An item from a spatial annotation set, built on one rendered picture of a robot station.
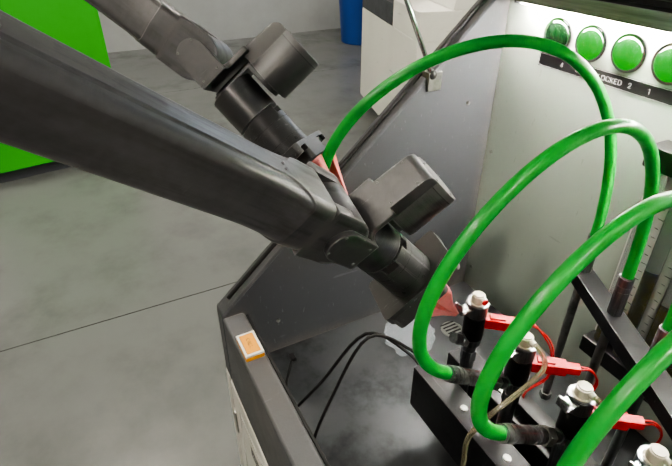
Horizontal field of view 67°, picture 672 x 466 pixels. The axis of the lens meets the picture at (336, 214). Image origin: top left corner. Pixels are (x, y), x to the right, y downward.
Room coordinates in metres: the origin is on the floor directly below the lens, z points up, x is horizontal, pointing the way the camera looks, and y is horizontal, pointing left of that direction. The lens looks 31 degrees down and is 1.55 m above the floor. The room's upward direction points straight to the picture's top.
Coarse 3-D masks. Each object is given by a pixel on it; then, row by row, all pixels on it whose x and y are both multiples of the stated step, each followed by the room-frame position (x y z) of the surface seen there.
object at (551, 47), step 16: (448, 48) 0.56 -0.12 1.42; (464, 48) 0.56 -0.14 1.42; (480, 48) 0.56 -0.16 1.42; (496, 48) 0.57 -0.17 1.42; (528, 48) 0.57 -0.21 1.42; (544, 48) 0.57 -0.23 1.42; (560, 48) 0.57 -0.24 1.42; (416, 64) 0.56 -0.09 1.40; (432, 64) 0.56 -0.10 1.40; (576, 64) 0.57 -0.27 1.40; (384, 80) 0.56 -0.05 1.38; (400, 80) 0.55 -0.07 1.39; (592, 80) 0.57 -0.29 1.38; (368, 96) 0.55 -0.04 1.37; (608, 96) 0.58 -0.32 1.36; (352, 112) 0.55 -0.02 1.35; (608, 112) 0.58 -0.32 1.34; (336, 128) 0.55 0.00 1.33; (336, 144) 0.55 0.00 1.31; (608, 144) 0.58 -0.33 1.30; (608, 160) 0.58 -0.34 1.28; (608, 176) 0.58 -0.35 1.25; (608, 192) 0.58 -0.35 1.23; (608, 208) 0.58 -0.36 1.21
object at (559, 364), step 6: (534, 360) 0.42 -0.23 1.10; (540, 360) 0.42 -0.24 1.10; (552, 360) 0.42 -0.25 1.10; (558, 360) 0.42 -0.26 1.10; (564, 360) 0.42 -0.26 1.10; (534, 366) 0.41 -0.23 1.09; (540, 366) 0.41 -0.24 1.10; (552, 366) 0.41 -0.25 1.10; (558, 366) 0.41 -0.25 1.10; (564, 366) 0.41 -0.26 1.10; (570, 366) 0.41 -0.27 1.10; (576, 366) 0.41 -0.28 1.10; (546, 372) 0.41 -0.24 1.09; (552, 372) 0.41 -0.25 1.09; (558, 372) 0.41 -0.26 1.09; (564, 372) 0.41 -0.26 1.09; (570, 372) 0.41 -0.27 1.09; (576, 372) 0.41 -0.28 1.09
